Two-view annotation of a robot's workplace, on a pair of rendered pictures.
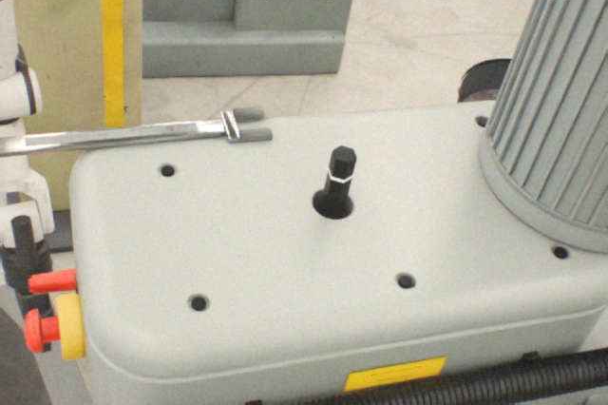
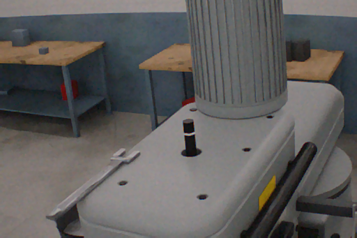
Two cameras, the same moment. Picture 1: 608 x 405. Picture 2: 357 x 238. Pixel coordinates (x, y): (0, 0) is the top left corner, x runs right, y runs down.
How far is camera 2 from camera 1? 55 cm
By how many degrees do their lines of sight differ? 39
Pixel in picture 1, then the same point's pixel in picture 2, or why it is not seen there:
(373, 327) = (257, 165)
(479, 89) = (64, 227)
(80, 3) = not seen: outside the picture
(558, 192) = (256, 92)
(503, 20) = (34, 205)
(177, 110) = not seen: outside the picture
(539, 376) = (300, 163)
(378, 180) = not seen: hidden behind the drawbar
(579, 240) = (271, 107)
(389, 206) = (208, 141)
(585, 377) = (309, 155)
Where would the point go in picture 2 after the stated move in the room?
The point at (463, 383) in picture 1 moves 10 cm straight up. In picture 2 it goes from (286, 179) to (286, 131)
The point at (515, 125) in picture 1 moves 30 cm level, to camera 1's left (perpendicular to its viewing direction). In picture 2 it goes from (222, 82) to (90, 132)
